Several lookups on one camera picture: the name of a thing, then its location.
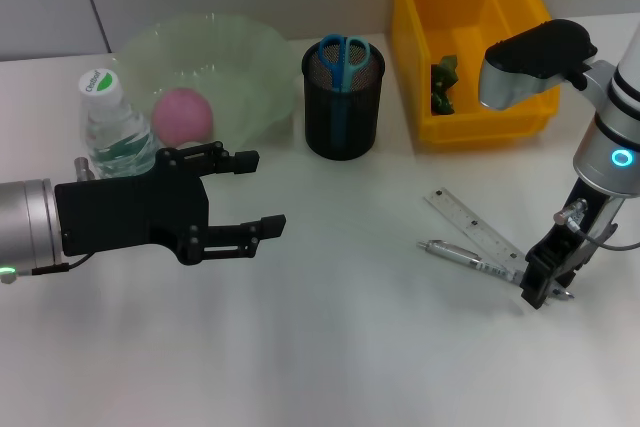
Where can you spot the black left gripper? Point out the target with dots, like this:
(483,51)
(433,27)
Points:
(120,214)

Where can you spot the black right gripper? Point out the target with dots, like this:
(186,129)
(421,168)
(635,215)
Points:
(585,237)

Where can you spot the grey pen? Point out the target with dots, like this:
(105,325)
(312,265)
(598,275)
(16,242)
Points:
(450,250)

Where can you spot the pink peach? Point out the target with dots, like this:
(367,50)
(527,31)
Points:
(182,117)

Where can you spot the transparent plastic ruler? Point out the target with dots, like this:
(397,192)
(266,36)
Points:
(457,209)

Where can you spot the blue scissors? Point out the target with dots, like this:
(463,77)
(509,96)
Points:
(344,67)

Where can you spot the clear green-label water bottle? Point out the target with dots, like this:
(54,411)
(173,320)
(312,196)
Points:
(115,132)

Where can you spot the green plastic wrapper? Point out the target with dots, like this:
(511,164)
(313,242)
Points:
(444,87)

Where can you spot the black mesh pen holder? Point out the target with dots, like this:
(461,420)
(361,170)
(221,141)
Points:
(360,122)

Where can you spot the translucent green fruit bowl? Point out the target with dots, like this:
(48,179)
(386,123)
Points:
(240,57)

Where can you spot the yellow plastic bin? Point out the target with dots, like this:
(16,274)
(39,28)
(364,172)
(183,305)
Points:
(415,97)

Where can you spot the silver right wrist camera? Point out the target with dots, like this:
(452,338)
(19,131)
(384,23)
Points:
(535,57)

